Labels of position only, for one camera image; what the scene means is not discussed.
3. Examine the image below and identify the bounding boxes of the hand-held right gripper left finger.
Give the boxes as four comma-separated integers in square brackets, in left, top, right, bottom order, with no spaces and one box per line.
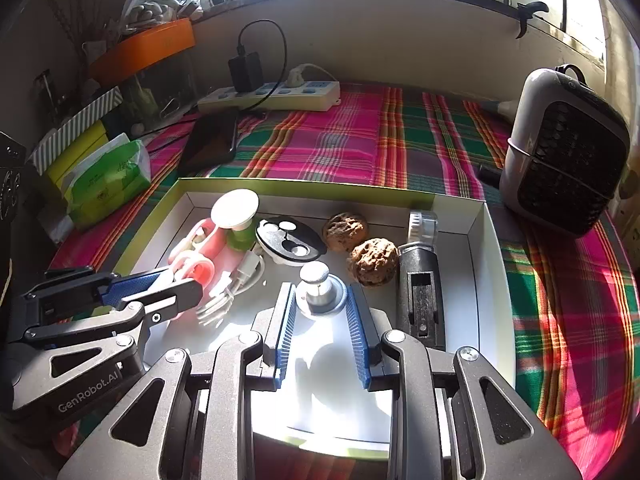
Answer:
[57,282,298,480]

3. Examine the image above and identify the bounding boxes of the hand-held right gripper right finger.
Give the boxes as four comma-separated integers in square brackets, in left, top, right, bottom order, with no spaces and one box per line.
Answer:
[345,282,583,480]

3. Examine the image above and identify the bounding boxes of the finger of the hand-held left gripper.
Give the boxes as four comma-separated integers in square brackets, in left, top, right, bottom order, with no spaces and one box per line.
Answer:
[10,279,201,397]
[20,266,176,323]

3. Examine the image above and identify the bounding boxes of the grey metal knob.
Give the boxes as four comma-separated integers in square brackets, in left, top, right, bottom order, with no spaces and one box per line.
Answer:
[295,261,347,318]

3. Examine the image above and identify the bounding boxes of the green white cardboard box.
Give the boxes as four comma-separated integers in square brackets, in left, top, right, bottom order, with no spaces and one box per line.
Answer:
[112,176,516,461]

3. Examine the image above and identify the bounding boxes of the white usb cable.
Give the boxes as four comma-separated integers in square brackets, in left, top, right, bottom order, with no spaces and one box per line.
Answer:
[196,252,266,326]

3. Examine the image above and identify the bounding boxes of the brown walnut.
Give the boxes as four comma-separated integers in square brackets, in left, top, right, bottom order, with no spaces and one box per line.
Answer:
[347,237,400,287]
[322,212,369,253]

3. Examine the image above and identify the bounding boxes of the black handheld device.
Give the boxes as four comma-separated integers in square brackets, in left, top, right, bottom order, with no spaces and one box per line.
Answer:
[397,210,447,352]

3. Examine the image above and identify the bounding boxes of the green white suction stand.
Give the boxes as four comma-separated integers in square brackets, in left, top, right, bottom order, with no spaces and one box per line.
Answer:
[211,189,261,253]

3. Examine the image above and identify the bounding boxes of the green tissue pack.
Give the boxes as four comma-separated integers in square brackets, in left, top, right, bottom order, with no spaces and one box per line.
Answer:
[60,133,152,231]

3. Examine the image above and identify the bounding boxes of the yellow box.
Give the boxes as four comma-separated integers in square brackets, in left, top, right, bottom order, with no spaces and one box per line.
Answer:
[42,122,111,186]

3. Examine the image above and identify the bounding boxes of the black smartphone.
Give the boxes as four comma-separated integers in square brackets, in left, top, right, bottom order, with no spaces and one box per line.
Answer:
[177,110,241,173]

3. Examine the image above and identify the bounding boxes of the striped box lid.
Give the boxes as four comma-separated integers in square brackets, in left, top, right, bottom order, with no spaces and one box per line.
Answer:
[30,86,124,171]

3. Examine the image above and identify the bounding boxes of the plaid tablecloth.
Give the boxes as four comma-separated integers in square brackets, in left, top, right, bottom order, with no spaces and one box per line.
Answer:
[50,80,640,480]

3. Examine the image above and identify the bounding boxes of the glass tank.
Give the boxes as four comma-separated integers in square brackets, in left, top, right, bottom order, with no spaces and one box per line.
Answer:
[117,42,198,136]

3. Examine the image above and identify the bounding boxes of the white power strip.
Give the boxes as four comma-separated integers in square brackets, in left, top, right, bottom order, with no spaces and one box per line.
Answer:
[197,79,342,113]

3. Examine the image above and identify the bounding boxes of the black charger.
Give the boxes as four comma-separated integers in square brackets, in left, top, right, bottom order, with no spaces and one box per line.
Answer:
[228,51,264,95]

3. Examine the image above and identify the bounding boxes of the orange tray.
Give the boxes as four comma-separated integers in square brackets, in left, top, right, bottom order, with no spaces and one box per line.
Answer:
[89,17,196,85]

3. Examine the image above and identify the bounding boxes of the white power plug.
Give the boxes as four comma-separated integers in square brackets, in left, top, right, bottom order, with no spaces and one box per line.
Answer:
[285,63,341,87]

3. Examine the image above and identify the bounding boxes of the small white heater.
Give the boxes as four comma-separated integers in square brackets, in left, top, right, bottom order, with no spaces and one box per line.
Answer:
[500,64,631,238]

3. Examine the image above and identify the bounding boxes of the black window hook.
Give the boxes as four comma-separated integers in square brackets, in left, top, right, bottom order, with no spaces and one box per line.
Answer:
[515,1,550,40]

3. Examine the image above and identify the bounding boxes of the black charger cable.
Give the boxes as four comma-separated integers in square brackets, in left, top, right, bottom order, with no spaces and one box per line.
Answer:
[237,20,288,111]

